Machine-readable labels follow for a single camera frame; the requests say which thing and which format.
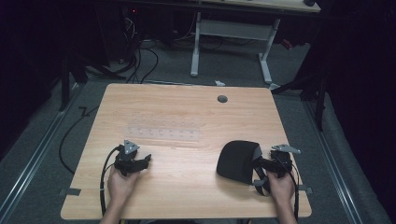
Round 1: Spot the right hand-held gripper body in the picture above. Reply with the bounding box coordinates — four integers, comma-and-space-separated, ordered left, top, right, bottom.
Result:
269, 143, 302, 179

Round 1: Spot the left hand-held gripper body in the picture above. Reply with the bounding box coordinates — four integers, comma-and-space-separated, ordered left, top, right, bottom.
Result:
113, 139, 142, 177

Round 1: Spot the black fabric cap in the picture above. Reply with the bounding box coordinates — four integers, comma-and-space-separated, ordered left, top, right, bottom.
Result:
216, 140, 272, 197

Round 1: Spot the person's right hand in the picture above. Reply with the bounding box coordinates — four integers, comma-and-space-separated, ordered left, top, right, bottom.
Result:
266, 169, 296, 205

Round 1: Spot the person's left hand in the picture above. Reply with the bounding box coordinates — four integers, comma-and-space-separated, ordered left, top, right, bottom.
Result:
106, 166, 141, 204

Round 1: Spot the clear plastic tray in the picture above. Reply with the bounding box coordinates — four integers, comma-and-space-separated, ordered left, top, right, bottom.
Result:
126, 115, 201, 143

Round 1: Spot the black metal stand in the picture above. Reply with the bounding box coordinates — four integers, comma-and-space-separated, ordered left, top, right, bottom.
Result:
271, 69, 329, 132
58, 50, 127, 112

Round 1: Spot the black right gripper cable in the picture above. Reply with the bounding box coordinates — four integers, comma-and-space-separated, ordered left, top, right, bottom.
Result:
279, 157, 302, 221

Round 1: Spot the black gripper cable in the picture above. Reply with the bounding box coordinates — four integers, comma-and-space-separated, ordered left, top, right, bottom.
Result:
279, 157, 302, 221
99, 145, 121, 217

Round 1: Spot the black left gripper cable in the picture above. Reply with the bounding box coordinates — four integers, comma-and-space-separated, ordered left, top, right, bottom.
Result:
99, 145, 121, 217

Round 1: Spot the metal floor rail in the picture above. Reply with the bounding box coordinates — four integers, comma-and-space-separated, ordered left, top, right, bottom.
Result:
302, 99, 364, 224
0, 83, 82, 220

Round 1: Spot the black floor cable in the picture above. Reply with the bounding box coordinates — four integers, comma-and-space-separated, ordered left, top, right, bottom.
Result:
58, 105, 101, 175

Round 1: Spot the bundle of black cables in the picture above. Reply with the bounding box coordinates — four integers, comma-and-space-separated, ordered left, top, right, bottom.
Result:
120, 12, 161, 85

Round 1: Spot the white metal desk frame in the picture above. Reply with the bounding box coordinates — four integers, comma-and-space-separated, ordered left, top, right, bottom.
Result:
190, 11, 281, 85

